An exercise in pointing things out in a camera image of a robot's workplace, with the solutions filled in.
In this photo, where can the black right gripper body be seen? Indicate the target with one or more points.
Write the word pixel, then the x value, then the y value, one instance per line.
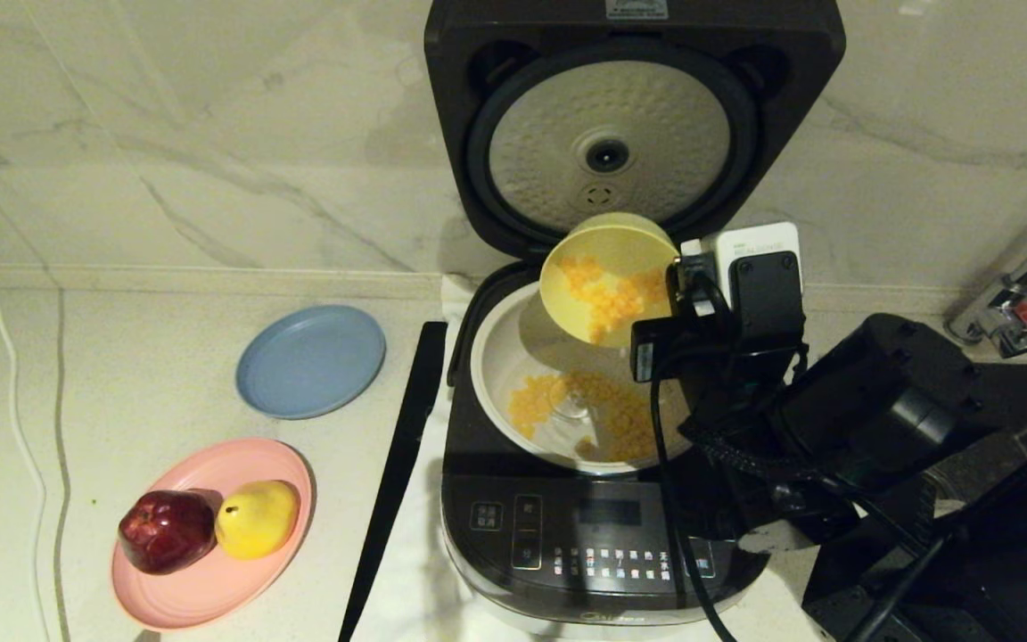
pixel 710 348

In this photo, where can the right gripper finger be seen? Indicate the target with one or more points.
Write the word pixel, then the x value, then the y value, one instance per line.
pixel 696 285

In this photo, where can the yellow corn kernels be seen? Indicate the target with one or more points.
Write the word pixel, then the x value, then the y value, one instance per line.
pixel 612 299

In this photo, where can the yellow bowl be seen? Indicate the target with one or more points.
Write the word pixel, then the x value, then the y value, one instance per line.
pixel 558 285

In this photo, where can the black rice cooker lid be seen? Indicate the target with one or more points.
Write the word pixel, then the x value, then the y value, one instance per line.
pixel 513 116

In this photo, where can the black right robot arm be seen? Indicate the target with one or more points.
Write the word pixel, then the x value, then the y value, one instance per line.
pixel 870 401

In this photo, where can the white inner pot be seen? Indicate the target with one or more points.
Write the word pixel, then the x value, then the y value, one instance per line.
pixel 500 357

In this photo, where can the black rice cooker base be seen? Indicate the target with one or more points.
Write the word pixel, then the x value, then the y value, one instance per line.
pixel 567 553

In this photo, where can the chrome faucet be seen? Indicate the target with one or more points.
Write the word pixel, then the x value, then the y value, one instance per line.
pixel 1004 321

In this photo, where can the long black flat strip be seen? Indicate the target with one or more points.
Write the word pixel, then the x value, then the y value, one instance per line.
pixel 398 473

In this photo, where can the blue plate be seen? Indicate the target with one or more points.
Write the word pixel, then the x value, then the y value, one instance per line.
pixel 311 361

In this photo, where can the yellow pear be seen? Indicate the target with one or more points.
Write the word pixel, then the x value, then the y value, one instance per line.
pixel 257 520

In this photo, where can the pink plate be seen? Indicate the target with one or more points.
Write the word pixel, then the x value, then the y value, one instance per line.
pixel 210 593

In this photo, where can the red apple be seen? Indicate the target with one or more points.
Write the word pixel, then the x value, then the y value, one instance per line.
pixel 166 533

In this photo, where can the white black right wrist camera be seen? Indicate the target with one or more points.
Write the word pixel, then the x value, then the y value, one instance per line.
pixel 759 276

